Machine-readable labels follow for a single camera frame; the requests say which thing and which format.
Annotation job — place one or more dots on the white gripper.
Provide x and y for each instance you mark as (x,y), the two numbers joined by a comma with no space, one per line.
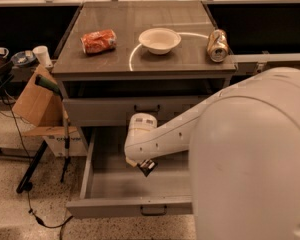
(136,153)

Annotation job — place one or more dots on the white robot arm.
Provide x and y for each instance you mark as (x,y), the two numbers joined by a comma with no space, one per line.
(244,157)

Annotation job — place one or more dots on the open grey middle drawer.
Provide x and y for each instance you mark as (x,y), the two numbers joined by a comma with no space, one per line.
(112,188)

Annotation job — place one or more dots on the closed grey upper drawer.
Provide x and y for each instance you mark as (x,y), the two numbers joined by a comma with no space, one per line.
(88,112)

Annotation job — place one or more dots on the grey drawer cabinet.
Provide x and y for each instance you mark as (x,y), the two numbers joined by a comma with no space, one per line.
(130,70)

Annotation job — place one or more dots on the brown cardboard box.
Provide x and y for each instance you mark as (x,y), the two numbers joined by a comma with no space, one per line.
(41,107)

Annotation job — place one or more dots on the black table leg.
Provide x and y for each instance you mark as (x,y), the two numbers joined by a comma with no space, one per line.
(25,183)

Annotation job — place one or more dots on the crushed orange soda can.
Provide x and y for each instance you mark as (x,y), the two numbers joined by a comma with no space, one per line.
(99,41)

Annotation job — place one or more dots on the white paper bowl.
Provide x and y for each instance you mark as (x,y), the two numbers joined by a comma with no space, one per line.
(159,41)

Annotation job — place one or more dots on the white paper cup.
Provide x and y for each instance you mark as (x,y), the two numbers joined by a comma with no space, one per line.
(42,55)

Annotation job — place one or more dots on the gold soda can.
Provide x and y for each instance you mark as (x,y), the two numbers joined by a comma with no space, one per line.
(217,47)

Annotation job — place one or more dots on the blue bowl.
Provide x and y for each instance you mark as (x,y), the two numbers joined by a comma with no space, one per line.
(23,58)

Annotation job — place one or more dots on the green handled grabber tool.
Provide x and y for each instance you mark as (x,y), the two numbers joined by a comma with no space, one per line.
(44,82)

